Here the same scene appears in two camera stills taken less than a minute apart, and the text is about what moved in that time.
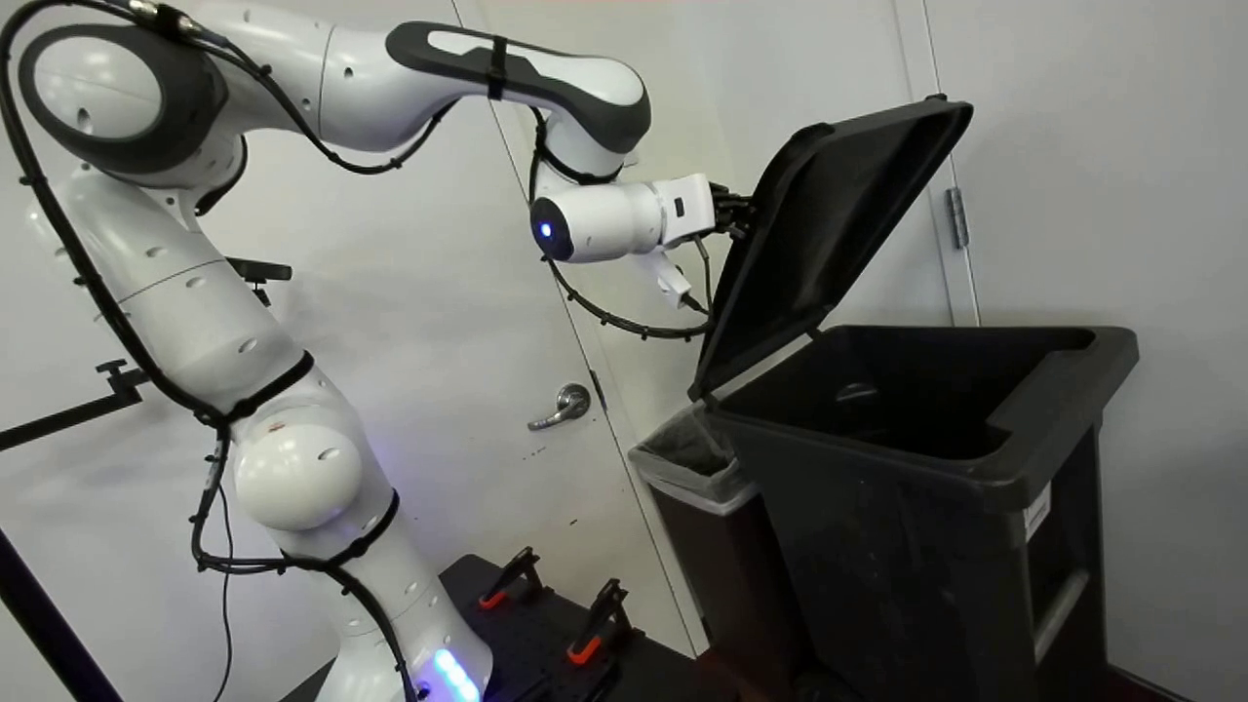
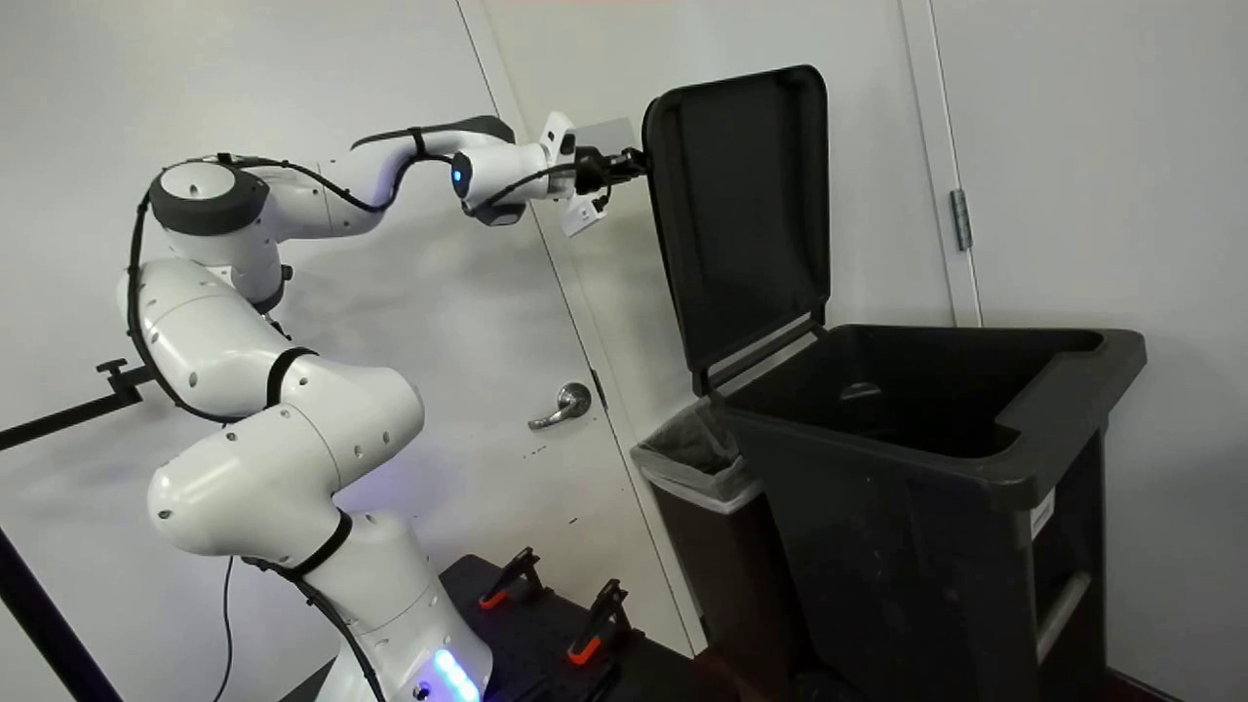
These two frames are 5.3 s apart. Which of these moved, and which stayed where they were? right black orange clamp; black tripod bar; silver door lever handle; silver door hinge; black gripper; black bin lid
Moved: black gripper; black bin lid
Stayed: right black orange clamp; silver door lever handle; silver door hinge; black tripod bar
